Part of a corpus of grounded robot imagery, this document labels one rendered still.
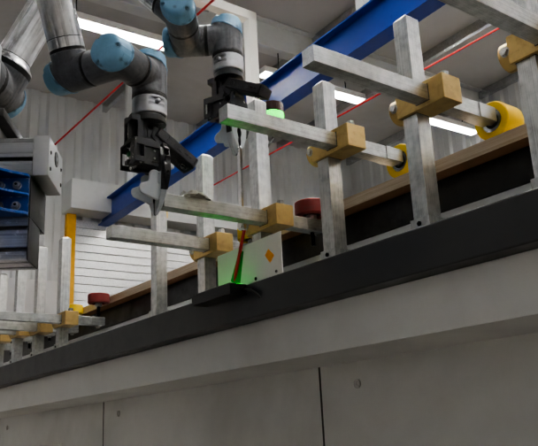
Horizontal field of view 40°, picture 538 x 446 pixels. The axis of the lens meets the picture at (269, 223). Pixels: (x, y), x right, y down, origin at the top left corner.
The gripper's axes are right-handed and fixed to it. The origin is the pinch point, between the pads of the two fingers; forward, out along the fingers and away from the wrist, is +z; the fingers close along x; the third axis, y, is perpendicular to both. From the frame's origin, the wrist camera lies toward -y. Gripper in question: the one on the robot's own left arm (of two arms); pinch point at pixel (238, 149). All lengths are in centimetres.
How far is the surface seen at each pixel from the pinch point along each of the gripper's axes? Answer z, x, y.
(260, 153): -0.9, -7.2, -1.5
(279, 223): 18.7, -3.7, -7.9
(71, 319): 21, -48, 109
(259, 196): 10.3, -6.4, -1.2
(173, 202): 16.6, 18.6, 3.9
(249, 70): -111, -143, 92
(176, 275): 13, -47, 59
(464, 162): 14, -8, -50
